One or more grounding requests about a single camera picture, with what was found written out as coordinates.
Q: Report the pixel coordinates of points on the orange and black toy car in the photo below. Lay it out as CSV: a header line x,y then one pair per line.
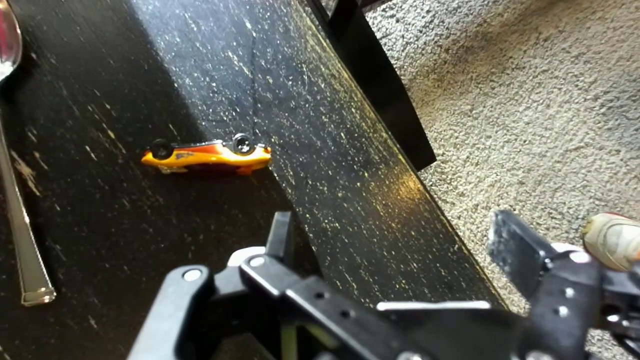
x,y
207,157

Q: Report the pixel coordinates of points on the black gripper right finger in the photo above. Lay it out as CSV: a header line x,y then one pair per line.
x,y
523,250

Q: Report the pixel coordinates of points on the black coffee table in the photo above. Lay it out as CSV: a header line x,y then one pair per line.
x,y
101,233

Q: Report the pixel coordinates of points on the silver metal spoon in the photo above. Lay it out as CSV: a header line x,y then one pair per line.
x,y
22,252

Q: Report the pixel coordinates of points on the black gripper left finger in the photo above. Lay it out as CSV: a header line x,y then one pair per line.
x,y
280,239

